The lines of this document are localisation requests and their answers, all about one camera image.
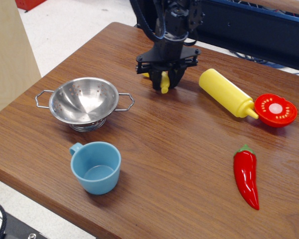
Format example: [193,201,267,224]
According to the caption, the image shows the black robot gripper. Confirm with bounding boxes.
[136,39,201,90]

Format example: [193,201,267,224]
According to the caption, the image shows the yellow toy banana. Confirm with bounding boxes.
[142,71,170,94]

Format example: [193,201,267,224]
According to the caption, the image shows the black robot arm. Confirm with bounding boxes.
[131,0,204,90]

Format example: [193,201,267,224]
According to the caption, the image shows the stainless steel colander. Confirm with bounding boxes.
[35,77,135,132]

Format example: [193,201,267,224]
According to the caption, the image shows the yellow mustard squeeze bottle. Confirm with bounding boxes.
[199,69,259,119]

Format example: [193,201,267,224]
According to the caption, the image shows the light blue plastic cup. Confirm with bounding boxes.
[69,141,122,195]

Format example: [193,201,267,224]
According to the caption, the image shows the red toy tomato half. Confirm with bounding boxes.
[254,94,298,128]

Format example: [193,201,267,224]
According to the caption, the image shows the red toy chili pepper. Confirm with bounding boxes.
[233,144,260,211]

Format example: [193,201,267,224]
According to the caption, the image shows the light plywood panel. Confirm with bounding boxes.
[0,0,41,111]

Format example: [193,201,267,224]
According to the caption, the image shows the red plastic crate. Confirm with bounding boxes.
[15,0,46,11]

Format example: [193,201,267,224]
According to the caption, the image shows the blue cables on floor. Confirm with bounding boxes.
[230,49,299,75]

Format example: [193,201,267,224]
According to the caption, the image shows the black metal frame rail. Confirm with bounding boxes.
[188,0,299,70]

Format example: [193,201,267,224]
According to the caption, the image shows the aluminium and black mount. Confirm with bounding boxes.
[0,211,47,239]

